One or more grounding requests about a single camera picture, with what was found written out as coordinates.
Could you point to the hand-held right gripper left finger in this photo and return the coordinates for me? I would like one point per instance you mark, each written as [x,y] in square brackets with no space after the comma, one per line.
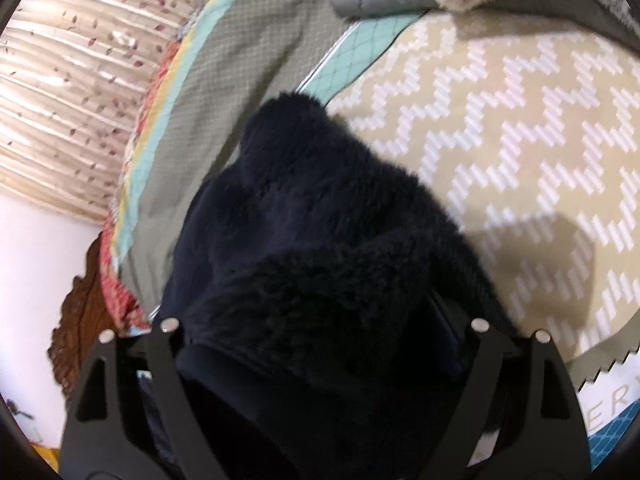
[167,350]

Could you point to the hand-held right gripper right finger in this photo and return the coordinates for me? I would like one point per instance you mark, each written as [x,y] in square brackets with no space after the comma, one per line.
[452,340]

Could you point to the navy fleece garment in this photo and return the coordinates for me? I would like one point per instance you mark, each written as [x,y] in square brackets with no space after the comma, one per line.
[310,235]

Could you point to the carved wooden headboard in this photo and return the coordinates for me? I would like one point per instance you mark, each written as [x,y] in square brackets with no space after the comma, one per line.
[85,320]

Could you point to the patterned bed sheet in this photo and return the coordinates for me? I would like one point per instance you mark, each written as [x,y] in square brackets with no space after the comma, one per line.
[525,135]

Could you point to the floral striped pillow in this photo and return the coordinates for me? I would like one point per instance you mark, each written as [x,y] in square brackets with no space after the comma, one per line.
[215,85]

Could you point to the beige leaf print curtain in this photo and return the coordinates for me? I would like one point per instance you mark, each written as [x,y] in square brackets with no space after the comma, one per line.
[75,85]

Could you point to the teal grid pillow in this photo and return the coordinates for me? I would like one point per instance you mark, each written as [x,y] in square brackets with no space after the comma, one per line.
[355,55]

